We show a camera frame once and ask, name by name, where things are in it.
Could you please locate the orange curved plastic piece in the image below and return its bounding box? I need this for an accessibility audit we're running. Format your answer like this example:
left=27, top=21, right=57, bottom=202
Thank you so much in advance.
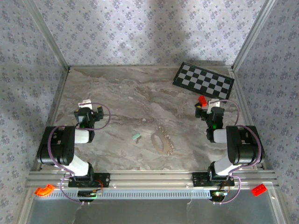
left=34, top=183, right=56, bottom=196

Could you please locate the aluminium frame post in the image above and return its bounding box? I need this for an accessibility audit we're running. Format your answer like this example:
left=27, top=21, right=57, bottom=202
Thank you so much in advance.
left=22, top=0, right=71, bottom=72

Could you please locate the red toy brick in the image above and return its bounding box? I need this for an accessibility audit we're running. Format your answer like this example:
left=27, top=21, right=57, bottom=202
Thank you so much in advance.
left=251, top=183, right=268, bottom=197

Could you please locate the black grey checkerboard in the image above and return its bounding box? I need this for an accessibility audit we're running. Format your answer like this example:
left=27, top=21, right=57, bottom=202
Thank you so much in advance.
left=172, top=61, right=235, bottom=99

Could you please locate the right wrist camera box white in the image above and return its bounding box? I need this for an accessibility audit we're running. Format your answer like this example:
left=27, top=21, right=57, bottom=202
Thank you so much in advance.
left=207, top=98, right=221, bottom=114

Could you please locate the grey metal shelf plate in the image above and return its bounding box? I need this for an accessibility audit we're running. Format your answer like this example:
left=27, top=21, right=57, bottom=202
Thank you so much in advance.
left=22, top=189, right=289, bottom=224

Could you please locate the aluminium frame rail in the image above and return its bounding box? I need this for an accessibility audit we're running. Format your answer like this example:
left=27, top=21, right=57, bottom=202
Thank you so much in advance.
left=31, top=67, right=71, bottom=172
left=69, top=65, right=234, bottom=70
left=230, top=67, right=266, bottom=170

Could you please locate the wide aluminium mounting rail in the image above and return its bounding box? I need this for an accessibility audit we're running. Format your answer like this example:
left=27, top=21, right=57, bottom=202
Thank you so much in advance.
left=25, top=170, right=280, bottom=189

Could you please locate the purple cable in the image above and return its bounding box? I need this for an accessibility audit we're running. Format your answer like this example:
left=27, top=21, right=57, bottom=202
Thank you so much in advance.
left=47, top=102, right=112, bottom=206
left=211, top=99, right=266, bottom=206

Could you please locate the small circuit board green light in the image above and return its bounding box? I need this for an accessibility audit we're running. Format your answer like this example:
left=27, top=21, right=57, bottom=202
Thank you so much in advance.
left=77, top=189, right=104, bottom=199
left=211, top=190, right=228, bottom=199

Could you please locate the silver keyring with ball chain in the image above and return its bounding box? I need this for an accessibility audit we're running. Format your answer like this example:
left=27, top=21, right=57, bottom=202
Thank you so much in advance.
left=157, top=126, right=175, bottom=157

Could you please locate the grey slotted cable duct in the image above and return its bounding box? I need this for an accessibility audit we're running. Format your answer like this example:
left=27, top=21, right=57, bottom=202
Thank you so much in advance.
left=50, top=188, right=212, bottom=200

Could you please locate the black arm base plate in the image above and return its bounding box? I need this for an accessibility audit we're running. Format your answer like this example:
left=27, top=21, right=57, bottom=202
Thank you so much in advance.
left=68, top=172, right=111, bottom=188
left=192, top=172, right=235, bottom=187

